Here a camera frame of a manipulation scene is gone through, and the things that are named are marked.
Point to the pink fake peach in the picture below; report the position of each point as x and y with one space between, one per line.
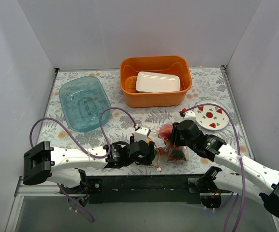
165 132

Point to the watermelon pattern round plate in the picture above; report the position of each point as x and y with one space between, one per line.
210 116

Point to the white rectangular tray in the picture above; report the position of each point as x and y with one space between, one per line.
152 82

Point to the orange plastic bin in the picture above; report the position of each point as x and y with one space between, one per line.
173 65

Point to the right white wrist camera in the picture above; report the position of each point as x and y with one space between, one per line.
188 115

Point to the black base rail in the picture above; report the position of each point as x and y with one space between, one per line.
187 188

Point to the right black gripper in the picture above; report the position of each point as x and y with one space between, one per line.
175 133

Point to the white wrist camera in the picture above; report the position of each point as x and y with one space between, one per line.
141 134
188 115

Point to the red fake strawberries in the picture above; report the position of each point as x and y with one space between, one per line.
162 154

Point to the clear zip top bag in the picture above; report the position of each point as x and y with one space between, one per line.
161 143

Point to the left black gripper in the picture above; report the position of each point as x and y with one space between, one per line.
150 150

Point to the teal transparent plastic tray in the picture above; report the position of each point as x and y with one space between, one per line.
83 102

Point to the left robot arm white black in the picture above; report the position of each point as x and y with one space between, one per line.
67 166

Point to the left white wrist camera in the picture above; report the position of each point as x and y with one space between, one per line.
141 134

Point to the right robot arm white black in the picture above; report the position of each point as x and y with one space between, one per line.
252 180

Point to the green fake bell pepper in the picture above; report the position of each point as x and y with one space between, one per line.
177 154

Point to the floral table mat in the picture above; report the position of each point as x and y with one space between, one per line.
207 84

